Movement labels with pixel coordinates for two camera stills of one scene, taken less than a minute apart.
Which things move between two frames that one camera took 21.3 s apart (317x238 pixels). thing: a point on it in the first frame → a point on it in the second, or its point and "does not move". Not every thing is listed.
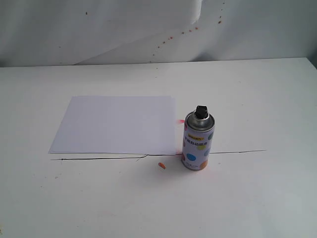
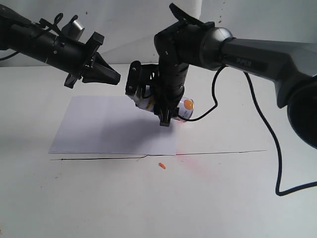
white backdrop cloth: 61,32 does not move
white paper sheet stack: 125,125 does not move
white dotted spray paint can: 197,139 → 185,106
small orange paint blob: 162,165 does not move
